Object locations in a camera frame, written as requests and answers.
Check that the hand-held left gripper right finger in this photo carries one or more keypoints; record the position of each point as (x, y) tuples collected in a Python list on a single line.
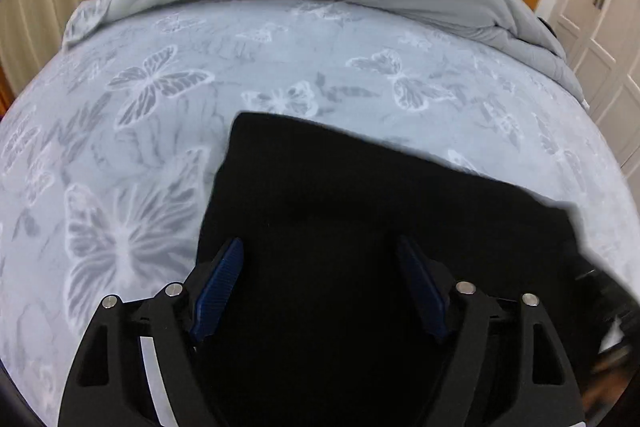
[(425, 292)]

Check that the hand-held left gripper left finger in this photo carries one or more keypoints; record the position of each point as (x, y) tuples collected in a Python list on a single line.
[(220, 287)]

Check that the black pants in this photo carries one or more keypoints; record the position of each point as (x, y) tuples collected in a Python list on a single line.
[(325, 207)]

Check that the butterfly print bed sheet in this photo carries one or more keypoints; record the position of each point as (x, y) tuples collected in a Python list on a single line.
[(150, 132)]

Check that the white wardrobe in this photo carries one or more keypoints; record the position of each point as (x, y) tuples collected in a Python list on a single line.
[(590, 32)]

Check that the small black object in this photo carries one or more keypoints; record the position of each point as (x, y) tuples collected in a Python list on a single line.
[(547, 27)]

